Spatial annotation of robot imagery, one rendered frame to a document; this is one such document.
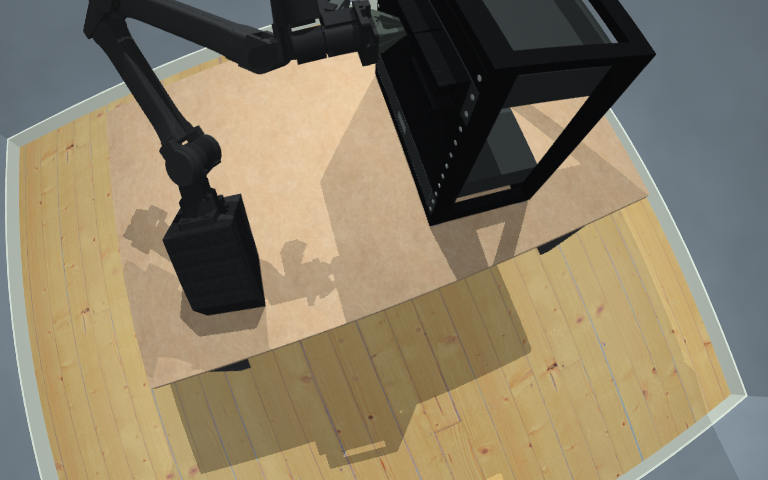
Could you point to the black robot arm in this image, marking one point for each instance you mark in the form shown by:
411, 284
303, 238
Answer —
185, 164

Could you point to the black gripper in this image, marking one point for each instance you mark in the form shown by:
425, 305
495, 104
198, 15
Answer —
353, 37

